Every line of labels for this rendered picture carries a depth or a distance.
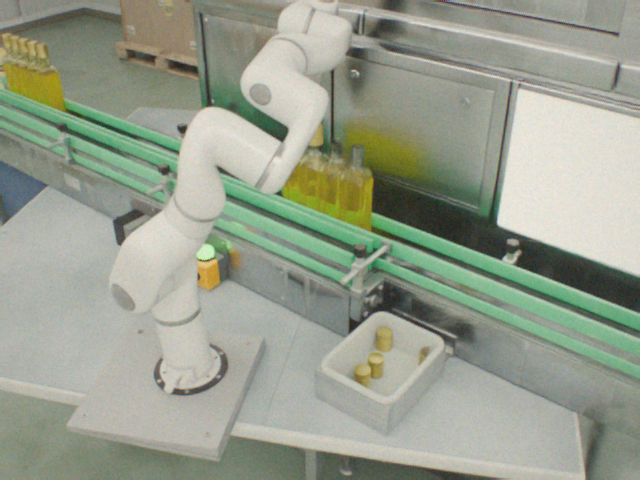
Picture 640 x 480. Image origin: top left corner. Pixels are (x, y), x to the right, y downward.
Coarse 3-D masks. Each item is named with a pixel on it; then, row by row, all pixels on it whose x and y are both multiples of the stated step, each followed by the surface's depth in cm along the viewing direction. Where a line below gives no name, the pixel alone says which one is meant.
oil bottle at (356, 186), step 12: (348, 168) 143; (348, 180) 142; (360, 180) 141; (372, 180) 145; (348, 192) 144; (360, 192) 142; (348, 204) 146; (360, 204) 144; (348, 216) 147; (360, 216) 146; (360, 228) 148
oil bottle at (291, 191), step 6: (306, 150) 152; (300, 162) 150; (294, 174) 152; (288, 180) 155; (294, 180) 153; (288, 186) 155; (294, 186) 154; (288, 192) 156; (294, 192) 155; (300, 192) 155; (288, 198) 157; (294, 198) 156; (300, 198) 155
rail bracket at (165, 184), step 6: (162, 168) 161; (168, 168) 163; (162, 174) 163; (162, 180) 164; (168, 180) 164; (156, 186) 163; (162, 186) 164; (168, 186) 165; (150, 192) 161; (168, 192) 166; (168, 198) 167; (162, 204) 168
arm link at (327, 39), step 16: (320, 16) 121; (336, 16) 122; (320, 32) 121; (336, 32) 121; (352, 32) 123; (304, 48) 110; (320, 48) 114; (336, 48) 116; (320, 64) 116; (336, 64) 120
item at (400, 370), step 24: (384, 312) 141; (360, 336) 136; (408, 336) 138; (432, 336) 134; (336, 360) 131; (360, 360) 138; (408, 360) 138; (432, 360) 129; (384, 384) 132; (408, 384) 123
